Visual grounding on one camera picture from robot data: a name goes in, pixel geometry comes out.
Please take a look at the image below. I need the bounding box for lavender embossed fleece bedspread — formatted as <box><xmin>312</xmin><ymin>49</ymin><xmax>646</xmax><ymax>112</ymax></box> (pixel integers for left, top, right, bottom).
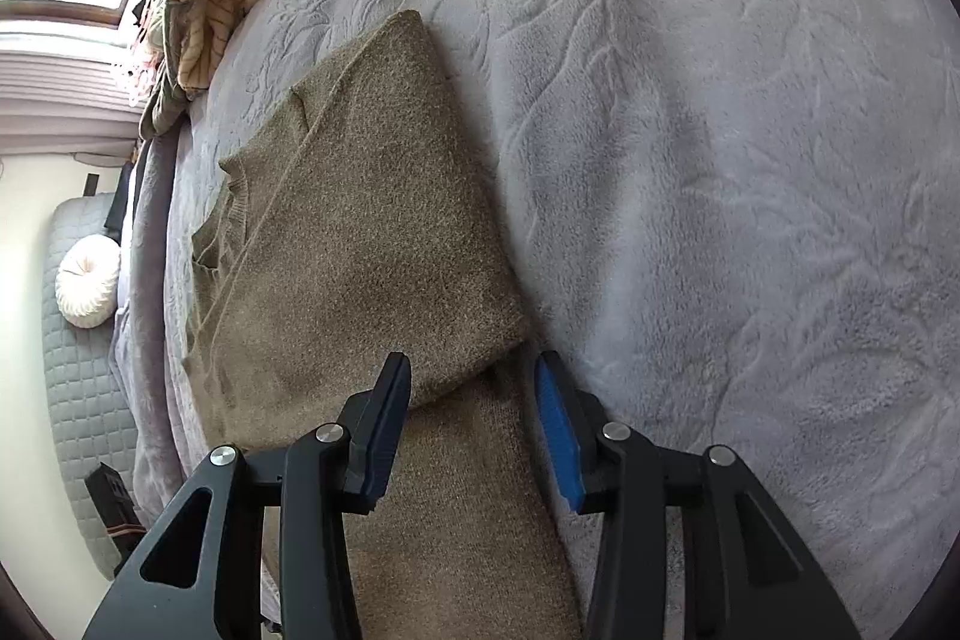
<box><xmin>164</xmin><ymin>0</ymin><xmax>958</xmax><ymax>638</ymax></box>

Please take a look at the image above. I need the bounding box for round white pleated cushion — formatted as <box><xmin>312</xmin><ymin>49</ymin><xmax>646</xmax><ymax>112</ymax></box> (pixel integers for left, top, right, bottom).
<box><xmin>55</xmin><ymin>234</ymin><xmax>121</xmax><ymax>330</ymax></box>

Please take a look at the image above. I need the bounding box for folded lavender fleece blanket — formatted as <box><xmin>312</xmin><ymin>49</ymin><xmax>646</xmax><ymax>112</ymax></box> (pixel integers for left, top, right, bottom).
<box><xmin>110</xmin><ymin>119</ymin><xmax>202</xmax><ymax>521</ymax></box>

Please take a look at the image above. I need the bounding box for grey quilted headboard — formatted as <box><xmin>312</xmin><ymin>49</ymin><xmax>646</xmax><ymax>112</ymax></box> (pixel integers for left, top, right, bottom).
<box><xmin>41</xmin><ymin>193</ymin><xmax>137</xmax><ymax>578</ymax></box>

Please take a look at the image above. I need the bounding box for pink patterned cloth pile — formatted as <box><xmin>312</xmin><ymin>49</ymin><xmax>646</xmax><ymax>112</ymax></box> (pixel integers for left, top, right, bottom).
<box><xmin>119</xmin><ymin>0</ymin><xmax>166</xmax><ymax>107</ymax></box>

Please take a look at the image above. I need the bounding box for brown knit sweater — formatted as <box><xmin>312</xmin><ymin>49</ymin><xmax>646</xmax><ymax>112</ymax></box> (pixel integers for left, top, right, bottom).
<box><xmin>184</xmin><ymin>10</ymin><xmax>579</xmax><ymax>638</ymax></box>

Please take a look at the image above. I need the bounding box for lavender pleated curtain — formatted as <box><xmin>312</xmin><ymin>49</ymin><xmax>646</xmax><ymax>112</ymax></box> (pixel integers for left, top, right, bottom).
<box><xmin>2</xmin><ymin>21</ymin><xmax>143</xmax><ymax>158</ymax></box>

